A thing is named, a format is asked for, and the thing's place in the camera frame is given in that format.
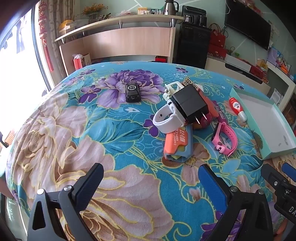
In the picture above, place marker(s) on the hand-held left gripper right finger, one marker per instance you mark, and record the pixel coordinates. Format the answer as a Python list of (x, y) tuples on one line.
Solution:
[(211, 185)]

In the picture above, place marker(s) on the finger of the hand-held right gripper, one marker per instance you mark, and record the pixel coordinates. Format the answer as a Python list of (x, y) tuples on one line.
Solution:
[(274, 180), (290, 172)]

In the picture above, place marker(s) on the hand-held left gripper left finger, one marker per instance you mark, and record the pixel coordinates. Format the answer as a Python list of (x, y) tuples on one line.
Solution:
[(90, 185)]

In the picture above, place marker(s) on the pink cartoon dog toy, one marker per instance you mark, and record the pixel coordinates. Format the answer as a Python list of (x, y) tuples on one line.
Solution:
[(222, 139)]

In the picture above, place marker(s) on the orange toy knife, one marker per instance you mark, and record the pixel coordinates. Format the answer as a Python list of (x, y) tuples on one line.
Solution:
[(177, 143)]

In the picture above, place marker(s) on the teal cardboard box tray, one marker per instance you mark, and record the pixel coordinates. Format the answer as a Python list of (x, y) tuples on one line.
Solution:
[(266, 120)]

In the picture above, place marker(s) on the white wristband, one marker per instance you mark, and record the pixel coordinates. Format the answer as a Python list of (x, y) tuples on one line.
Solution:
[(161, 125)]

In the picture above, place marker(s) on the red glue bottle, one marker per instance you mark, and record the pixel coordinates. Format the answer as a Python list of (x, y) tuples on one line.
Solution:
[(236, 107)]

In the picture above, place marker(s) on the black plug charger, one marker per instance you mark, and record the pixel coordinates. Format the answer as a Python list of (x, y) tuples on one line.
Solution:
[(187, 104)]

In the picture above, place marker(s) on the black toy car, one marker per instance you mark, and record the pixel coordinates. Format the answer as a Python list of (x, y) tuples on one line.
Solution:
[(133, 92)]

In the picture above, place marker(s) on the white plastic clip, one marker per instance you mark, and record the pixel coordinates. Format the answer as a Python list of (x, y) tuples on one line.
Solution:
[(170, 89)]

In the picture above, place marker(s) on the purple tube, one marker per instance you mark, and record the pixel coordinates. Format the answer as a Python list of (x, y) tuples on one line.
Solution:
[(222, 114)]

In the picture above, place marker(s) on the salmon blue clip holder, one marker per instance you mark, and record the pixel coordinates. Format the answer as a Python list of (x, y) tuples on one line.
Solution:
[(211, 109)]

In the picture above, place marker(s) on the white desk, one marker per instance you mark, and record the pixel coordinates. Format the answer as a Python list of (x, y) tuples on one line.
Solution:
[(281, 74)]

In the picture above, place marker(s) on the red flat box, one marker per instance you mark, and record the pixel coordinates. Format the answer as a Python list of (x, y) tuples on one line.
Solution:
[(259, 72)]

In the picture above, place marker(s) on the cream television stand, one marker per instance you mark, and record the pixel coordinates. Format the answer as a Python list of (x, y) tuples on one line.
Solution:
[(231, 76)]

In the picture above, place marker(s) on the white flat gift box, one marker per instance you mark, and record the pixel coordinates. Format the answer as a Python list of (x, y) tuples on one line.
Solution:
[(237, 62)]

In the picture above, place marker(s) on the red paper gift bag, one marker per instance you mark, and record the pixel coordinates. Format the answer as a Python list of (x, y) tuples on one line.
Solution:
[(78, 63)]

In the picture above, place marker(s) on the red patterned gift box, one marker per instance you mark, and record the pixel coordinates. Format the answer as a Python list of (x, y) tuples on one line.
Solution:
[(217, 51)]

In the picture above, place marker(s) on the black water dispenser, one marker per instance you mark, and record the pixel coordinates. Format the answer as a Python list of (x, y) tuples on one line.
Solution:
[(193, 44)]

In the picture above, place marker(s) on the wooden counter shelf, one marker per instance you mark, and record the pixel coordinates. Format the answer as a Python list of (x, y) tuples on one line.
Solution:
[(127, 44)]

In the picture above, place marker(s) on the red handbag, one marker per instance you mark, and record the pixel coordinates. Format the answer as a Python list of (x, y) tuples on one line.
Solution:
[(218, 38)]

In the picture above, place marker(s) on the black television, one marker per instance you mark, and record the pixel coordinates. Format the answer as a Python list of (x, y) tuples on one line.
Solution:
[(247, 25)]

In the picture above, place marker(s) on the red hanging decoration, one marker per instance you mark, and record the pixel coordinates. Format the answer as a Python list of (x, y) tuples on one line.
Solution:
[(45, 34)]

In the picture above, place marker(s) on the yellow item on shelf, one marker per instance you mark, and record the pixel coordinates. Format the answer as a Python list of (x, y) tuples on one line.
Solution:
[(66, 25)]

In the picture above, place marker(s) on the yellow flower bouquet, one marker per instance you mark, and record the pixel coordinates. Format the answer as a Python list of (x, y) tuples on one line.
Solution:
[(92, 10)]

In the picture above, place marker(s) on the steel thermos jug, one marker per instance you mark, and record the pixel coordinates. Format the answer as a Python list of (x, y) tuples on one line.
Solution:
[(170, 7)]

